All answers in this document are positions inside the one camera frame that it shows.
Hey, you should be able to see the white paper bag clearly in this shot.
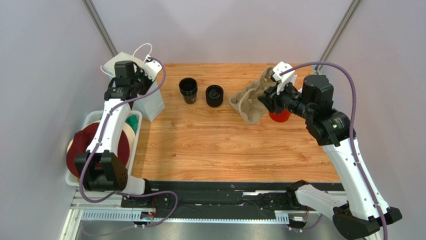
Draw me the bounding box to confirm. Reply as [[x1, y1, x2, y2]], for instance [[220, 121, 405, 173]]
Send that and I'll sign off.
[[99, 43, 165, 122]]

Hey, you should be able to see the pulp cup carrier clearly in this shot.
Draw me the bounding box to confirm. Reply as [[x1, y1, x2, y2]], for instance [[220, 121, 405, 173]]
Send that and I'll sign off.
[[237, 66, 276, 125], [229, 81, 266, 115]]

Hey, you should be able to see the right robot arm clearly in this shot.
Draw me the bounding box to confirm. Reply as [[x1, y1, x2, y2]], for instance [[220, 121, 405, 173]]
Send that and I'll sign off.
[[258, 75, 403, 240]]

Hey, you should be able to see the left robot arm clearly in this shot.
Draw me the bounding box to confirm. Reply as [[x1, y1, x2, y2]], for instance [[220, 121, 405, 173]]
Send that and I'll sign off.
[[74, 57, 164, 196]]

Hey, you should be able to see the black lidded coffee cup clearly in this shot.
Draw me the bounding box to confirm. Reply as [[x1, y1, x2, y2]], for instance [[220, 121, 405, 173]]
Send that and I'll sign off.
[[205, 85, 224, 108]]

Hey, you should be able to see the red cup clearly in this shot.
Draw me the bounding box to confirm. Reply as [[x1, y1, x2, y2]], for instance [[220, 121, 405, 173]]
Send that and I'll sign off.
[[268, 110, 292, 123]]

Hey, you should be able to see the green item in bin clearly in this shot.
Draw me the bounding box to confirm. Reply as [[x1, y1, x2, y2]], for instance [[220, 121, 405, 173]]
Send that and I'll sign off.
[[125, 115, 139, 133]]

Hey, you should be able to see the white plastic bin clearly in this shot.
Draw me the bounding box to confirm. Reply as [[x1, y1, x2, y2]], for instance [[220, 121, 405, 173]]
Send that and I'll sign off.
[[65, 110, 143, 187]]

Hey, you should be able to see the maroon cloth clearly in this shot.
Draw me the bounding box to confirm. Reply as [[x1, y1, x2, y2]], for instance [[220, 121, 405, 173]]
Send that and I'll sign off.
[[65, 122, 131, 179]]

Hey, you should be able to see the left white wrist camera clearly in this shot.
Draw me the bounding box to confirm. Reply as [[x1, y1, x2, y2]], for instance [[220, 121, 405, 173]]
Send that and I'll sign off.
[[142, 57, 163, 82]]

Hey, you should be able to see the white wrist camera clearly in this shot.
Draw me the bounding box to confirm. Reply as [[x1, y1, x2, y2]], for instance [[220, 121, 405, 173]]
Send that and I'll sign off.
[[142, 57, 163, 82], [270, 61, 297, 95]]

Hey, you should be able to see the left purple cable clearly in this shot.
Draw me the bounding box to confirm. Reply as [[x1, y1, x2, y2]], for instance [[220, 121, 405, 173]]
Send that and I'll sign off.
[[78, 57, 167, 204]]

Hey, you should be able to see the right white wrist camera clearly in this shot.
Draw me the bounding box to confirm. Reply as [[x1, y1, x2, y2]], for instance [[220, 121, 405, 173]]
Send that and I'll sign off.
[[270, 61, 297, 95]]

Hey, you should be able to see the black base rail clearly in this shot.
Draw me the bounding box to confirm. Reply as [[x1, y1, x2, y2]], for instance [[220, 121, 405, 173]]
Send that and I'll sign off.
[[119, 180, 344, 225]]

